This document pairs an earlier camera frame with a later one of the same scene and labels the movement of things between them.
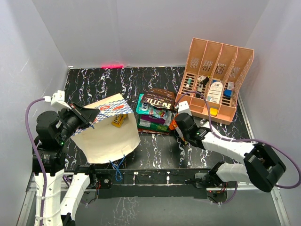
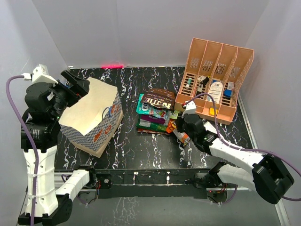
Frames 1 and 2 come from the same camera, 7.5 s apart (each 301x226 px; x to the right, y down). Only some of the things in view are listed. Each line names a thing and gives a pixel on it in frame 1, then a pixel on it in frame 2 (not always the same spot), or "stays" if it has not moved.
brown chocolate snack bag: (159, 98) stays
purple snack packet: (153, 119) stays
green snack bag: (144, 124) stays
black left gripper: (86, 115) -> (78, 89)
